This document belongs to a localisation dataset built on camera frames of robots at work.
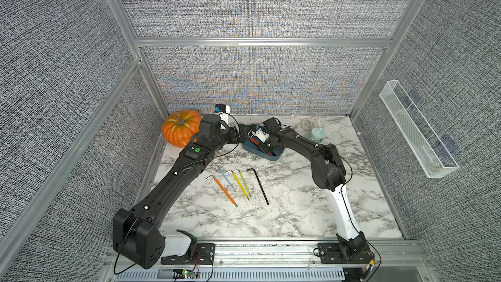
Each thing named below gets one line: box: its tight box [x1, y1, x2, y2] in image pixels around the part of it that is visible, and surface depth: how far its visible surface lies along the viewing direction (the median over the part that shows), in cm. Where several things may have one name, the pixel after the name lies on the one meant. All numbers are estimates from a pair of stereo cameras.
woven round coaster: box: [300, 117, 319, 131], surface depth 119 cm
